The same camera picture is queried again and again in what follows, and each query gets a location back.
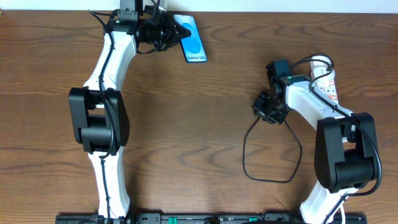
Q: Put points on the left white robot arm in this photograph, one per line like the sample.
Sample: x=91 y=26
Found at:
x=99 y=117

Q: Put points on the blue Galaxy smartphone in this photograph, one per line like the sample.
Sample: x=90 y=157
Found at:
x=192 y=46

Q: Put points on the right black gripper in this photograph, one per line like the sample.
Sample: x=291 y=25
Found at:
x=268 y=110

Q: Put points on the white power strip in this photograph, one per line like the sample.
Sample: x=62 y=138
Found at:
x=326 y=84

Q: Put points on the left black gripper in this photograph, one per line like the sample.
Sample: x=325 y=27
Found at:
x=170 y=33

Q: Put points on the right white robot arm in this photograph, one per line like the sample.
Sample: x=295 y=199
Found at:
x=346 y=158

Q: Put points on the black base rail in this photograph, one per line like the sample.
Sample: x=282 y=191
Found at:
x=156 y=218

